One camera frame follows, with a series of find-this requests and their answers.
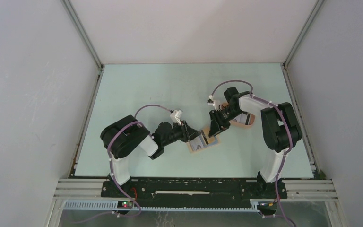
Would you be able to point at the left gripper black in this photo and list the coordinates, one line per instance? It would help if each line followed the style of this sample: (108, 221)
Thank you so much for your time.
(187, 133)

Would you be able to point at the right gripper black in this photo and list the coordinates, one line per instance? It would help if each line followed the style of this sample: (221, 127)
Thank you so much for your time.
(218, 125)

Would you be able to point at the pink oval card tray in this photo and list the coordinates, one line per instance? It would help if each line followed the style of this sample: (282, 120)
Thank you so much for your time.
(235, 115)

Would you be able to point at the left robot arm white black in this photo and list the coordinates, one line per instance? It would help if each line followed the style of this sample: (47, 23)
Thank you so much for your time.
(127, 134)

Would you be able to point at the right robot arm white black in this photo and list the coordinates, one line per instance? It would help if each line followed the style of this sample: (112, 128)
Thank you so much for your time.
(280, 128)

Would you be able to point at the black card in tray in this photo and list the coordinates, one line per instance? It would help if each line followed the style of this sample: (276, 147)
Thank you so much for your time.
(243, 119)

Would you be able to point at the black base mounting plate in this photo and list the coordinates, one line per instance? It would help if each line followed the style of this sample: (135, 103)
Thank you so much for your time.
(193, 192)

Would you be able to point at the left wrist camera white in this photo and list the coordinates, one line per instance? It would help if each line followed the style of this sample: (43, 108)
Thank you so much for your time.
(176, 116)

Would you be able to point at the white cable duct strip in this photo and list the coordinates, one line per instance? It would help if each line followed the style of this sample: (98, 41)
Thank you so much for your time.
(109, 205)

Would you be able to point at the aluminium frame rail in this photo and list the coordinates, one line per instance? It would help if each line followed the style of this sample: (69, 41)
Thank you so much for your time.
(71, 11)

